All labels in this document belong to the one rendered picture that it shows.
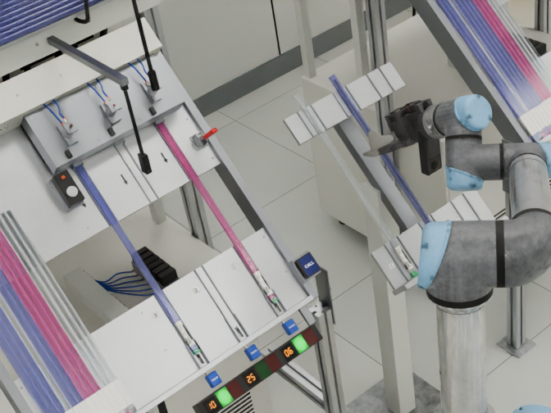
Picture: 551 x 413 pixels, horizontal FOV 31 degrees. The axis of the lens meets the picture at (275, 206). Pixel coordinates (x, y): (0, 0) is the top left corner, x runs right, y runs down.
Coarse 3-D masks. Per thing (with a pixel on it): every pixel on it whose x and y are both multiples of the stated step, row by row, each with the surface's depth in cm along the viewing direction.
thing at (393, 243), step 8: (296, 96) 235; (304, 104) 235; (304, 112) 235; (312, 120) 234; (320, 128) 234; (320, 136) 234; (328, 144) 234; (336, 152) 234; (336, 160) 234; (344, 168) 233; (352, 176) 233; (352, 184) 233; (360, 192) 233; (368, 200) 233; (368, 208) 232; (376, 216) 232; (376, 224) 233; (384, 224) 232; (384, 232) 232; (392, 240) 232; (408, 272) 232; (416, 272) 231
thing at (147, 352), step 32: (224, 256) 228; (256, 256) 230; (192, 288) 223; (224, 288) 225; (256, 288) 228; (288, 288) 231; (128, 320) 216; (160, 320) 218; (192, 320) 220; (224, 320) 223; (256, 320) 226; (128, 352) 214; (160, 352) 216; (192, 352) 218; (128, 384) 212; (160, 384) 214
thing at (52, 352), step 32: (0, 224) 211; (0, 256) 209; (32, 256) 211; (0, 288) 207; (32, 288) 209; (0, 320) 205; (32, 320) 207; (64, 320) 210; (32, 352) 206; (64, 352) 208; (96, 352) 210; (32, 384) 204; (64, 384) 206; (96, 384) 208
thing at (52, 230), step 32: (192, 128) 234; (0, 160) 216; (32, 160) 219; (96, 160) 224; (128, 160) 226; (160, 160) 229; (192, 160) 232; (0, 192) 214; (32, 192) 217; (128, 192) 224; (160, 192) 227; (32, 224) 214; (64, 224) 217; (96, 224) 219
